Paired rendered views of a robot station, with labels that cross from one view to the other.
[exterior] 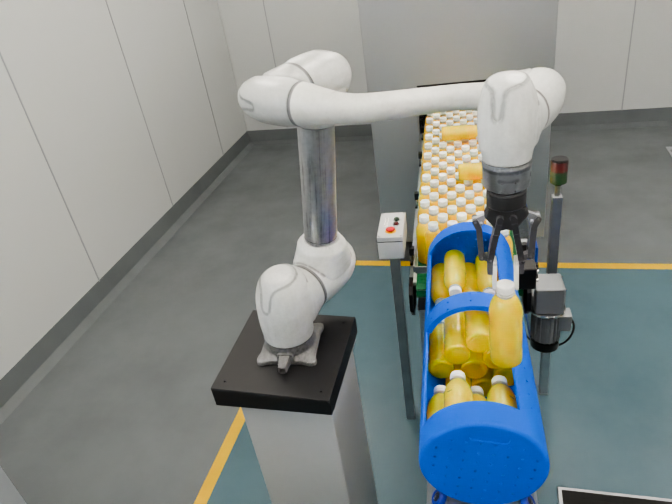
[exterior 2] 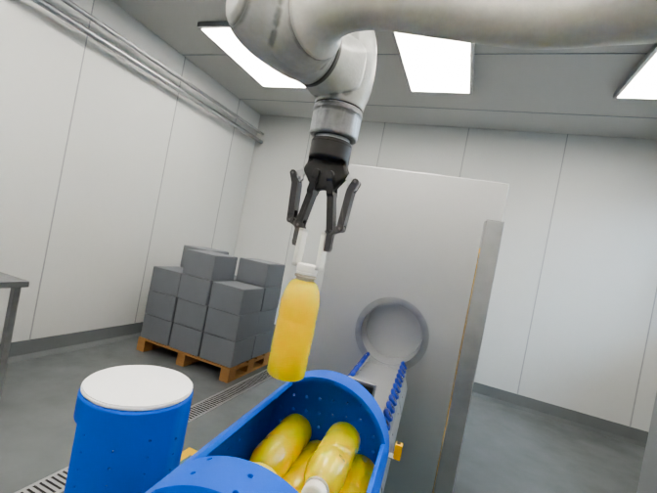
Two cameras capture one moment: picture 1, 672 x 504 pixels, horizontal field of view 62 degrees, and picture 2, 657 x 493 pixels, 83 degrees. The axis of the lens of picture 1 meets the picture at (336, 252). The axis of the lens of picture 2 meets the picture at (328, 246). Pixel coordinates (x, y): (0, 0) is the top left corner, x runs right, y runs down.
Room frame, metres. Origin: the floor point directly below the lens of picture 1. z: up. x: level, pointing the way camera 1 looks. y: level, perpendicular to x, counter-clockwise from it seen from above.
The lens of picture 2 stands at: (1.64, -0.29, 1.51)
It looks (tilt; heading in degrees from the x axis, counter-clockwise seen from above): 0 degrees down; 182
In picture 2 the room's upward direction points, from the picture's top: 11 degrees clockwise
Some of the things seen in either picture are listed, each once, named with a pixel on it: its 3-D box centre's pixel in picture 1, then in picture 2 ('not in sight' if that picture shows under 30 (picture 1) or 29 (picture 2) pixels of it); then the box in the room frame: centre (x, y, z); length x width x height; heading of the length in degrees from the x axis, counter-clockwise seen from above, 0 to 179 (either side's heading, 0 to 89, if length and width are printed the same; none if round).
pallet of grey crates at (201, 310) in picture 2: not in sight; (214, 305); (-2.52, -1.59, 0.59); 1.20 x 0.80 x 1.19; 72
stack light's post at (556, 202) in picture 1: (549, 305); not in sight; (1.96, -0.91, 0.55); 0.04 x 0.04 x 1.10; 76
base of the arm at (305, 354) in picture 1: (289, 342); not in sight; (1.33, 0.19, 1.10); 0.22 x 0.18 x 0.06; 168
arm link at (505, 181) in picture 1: (506, 173); (335, 125); (0.96, -0.34, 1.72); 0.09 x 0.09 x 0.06
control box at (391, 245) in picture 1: (392, 235); not in sight; (1.95, -0.24, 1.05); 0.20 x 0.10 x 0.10; 166
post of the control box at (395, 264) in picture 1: (403, 339); not in sight; (1.95, -0.24, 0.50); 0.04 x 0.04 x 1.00; 76
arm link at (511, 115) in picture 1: (509, 115); (342, 64); (0.97, -0.35, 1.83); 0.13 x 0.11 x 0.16; 140
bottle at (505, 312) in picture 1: (505, 325); (295, 324); (0.95, -0.35, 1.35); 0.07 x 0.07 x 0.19
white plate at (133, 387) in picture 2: not in sight; (140, 384); (0.63, -0.77, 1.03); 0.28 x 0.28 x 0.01
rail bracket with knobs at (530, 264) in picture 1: (524, 275); not in sight; (1.67, -0.67, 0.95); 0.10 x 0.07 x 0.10; 76
